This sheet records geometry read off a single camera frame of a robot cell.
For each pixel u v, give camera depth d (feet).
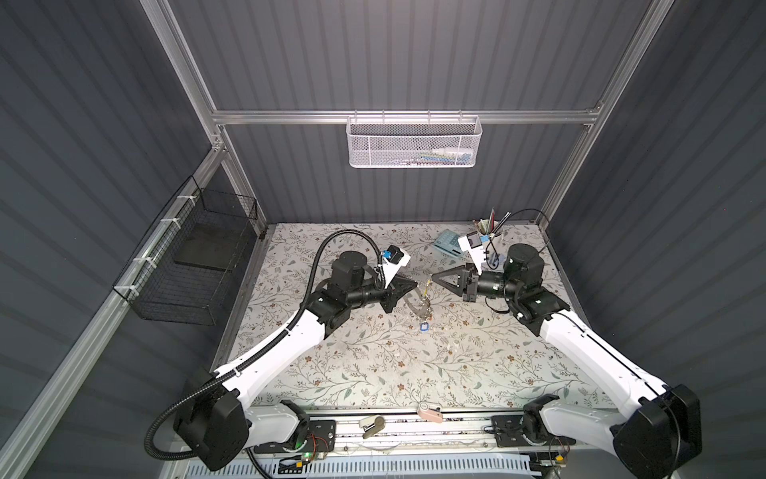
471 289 2.00
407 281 2.33
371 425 2.43
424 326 2.66
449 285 2.19
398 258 2.06
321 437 2.37
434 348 2.92
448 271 2.20
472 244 2.07
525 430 2.34
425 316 2.49
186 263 2.38
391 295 2.08
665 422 1.27
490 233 3.44
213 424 1.29
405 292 2.32
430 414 2.47
